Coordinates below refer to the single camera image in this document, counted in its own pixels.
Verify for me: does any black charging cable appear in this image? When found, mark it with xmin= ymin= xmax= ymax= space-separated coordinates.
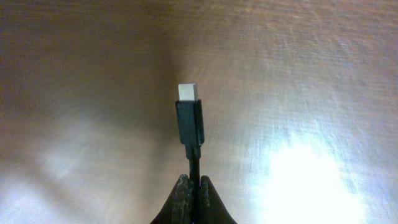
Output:
xmin=175 ymin=82 xmax=205 ymax=187

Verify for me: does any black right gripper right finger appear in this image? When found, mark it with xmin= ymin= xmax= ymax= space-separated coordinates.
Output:
xmin=197 ymin=175 xmax=237 ymax=224

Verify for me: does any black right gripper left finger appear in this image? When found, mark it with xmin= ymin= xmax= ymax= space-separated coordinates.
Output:
xmin=151 ymin=174 xmax=193 ymax=224

